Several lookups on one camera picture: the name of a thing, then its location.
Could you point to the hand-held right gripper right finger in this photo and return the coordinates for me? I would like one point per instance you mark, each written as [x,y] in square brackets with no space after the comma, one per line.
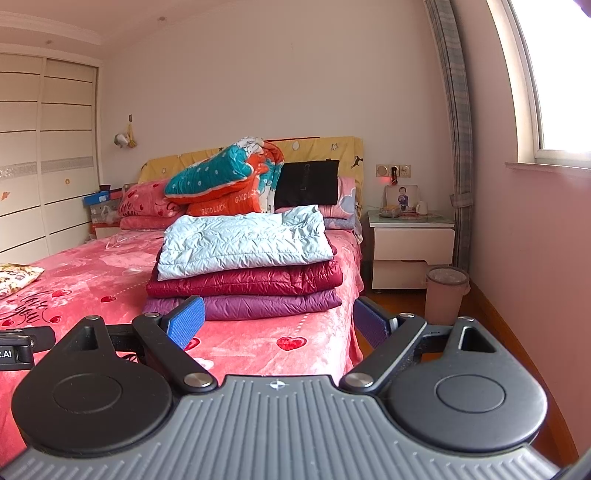
[369,323]

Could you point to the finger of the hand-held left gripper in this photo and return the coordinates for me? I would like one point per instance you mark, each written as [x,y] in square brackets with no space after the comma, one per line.
[39,336]

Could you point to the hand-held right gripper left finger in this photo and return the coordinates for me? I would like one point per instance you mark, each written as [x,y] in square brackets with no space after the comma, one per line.
[187,321]

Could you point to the purple down jacket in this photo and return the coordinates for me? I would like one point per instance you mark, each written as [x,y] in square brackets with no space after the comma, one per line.
[268,307]

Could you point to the maroon down jacket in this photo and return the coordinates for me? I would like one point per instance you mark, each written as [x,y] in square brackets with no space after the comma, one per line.
[258,279]

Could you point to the light blue down jacket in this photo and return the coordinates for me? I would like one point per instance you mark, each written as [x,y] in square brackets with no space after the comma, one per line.
[240,240]

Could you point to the clear clothes hanger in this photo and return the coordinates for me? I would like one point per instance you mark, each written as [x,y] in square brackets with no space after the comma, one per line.
[117,241]

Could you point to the floral pillow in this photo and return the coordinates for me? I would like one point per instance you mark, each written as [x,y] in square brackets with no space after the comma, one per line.
[16,279]

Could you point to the pink trash bin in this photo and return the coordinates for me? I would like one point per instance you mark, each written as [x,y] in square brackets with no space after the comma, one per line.
[445,295]

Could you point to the pink heart printed blanket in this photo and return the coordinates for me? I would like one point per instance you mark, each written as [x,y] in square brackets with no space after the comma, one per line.
[92,272]

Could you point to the white nightstand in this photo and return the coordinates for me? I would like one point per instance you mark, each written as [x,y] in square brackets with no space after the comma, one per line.
[411,249]

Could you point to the small glass dish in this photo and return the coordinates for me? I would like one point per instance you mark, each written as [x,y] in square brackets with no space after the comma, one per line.
[390,212]

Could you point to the red shoe box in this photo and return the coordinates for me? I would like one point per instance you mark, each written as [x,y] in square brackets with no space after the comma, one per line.
[104,230]

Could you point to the folded pink blanket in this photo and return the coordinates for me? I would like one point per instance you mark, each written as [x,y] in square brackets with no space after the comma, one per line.
[143,203]

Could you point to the white cup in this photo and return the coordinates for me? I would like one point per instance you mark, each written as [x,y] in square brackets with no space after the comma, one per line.
[421,207]

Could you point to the pink printed pillow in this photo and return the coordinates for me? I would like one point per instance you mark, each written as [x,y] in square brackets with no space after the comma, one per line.
[346,198]

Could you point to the clear plastic bag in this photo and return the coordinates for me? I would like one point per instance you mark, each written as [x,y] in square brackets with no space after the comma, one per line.
[111,216]

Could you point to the blue shoe box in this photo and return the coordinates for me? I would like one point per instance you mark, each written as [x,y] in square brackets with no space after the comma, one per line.
[97,199]

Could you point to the plugged charger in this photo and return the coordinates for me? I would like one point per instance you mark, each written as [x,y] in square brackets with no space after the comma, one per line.
[395,176]

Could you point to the colourful teal orange quilt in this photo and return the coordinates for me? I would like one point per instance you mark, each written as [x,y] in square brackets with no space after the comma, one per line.
[217,173]

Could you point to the white wardrobe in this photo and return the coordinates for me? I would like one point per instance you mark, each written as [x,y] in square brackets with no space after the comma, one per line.
[51,161]

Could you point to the grey checked curtain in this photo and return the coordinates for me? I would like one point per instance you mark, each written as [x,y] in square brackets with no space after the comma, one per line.
[455,115]

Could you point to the window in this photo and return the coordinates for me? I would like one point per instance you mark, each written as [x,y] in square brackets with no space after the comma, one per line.
[554,83]

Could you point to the photo frame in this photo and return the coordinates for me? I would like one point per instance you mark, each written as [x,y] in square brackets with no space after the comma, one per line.
[402,197]

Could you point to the bedside wall socket panel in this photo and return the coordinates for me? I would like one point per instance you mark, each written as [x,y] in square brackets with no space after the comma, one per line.
[382,170]

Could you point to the hanging wall ornament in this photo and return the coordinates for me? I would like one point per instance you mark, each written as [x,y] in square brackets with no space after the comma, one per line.
[122,138]

